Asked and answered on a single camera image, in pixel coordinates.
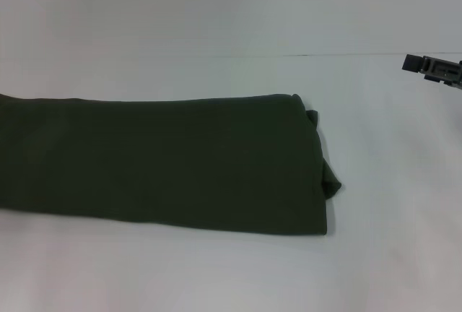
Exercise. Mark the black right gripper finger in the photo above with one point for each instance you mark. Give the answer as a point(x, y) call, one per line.
point(447, 83)
point(433, 66)

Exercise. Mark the dark green FREE! t-shirt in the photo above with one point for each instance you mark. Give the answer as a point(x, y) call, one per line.
point(162, 164)

